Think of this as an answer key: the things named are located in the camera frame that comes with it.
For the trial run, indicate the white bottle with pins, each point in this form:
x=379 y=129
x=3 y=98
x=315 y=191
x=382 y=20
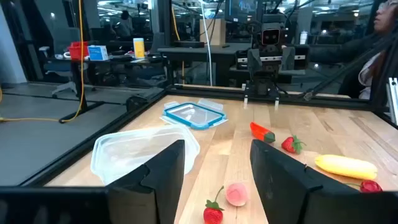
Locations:
x=303 y=38

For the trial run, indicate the blue-lit computer screen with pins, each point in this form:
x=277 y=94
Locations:
x=241 y=9

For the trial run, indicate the leafy red toy strawberry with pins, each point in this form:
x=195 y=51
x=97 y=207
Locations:
x=289 y=144

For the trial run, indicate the red plastic basket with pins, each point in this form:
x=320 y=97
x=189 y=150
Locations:
x=76 y=51

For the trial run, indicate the yellow toy banana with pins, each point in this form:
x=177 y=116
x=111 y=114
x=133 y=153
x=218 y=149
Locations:
x=345 y=166

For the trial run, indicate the red toy pepper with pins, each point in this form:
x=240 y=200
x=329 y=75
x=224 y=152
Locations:
x=259 y=130

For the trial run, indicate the person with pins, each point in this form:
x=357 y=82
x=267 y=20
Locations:
x=384 y=18
x=125 y=25

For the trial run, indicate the grey desk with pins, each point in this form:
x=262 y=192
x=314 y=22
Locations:
x=192 y=51

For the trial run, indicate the brown cardboard box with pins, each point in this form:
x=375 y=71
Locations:
x=217 y=32

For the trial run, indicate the clear plastic food container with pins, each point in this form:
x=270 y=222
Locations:
x=124 y=152

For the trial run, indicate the long-stemmed red toy strawberry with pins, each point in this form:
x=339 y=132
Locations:
x=213 y=216

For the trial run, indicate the black desk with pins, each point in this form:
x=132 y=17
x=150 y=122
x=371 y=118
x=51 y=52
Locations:
x=76 y=81

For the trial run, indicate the long-stemmed red toy cherry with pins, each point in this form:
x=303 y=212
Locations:
x=370 y=186

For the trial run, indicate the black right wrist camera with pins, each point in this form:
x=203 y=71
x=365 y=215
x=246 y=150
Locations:
x=270 y=36

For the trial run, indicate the blue and white box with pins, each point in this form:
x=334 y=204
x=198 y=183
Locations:
x=98 y=53

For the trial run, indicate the silver aluminium extrusion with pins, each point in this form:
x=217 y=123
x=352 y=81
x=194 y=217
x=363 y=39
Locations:
x=393 y=99

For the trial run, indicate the grey office chair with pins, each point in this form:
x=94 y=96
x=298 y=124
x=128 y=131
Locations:
x=65 y=39

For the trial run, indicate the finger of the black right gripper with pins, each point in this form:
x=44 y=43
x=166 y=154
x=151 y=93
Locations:
x=254 y=59
x=288 y=58

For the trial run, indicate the blue-rimmed clear container lid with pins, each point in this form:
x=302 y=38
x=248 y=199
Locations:
x=194 y=115

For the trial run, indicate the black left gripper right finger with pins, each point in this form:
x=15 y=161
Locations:
x=286 y=186

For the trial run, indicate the pink toy peach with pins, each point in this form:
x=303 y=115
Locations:
x=236 y=194

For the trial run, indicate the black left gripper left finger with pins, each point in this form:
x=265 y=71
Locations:
x=149 y=193

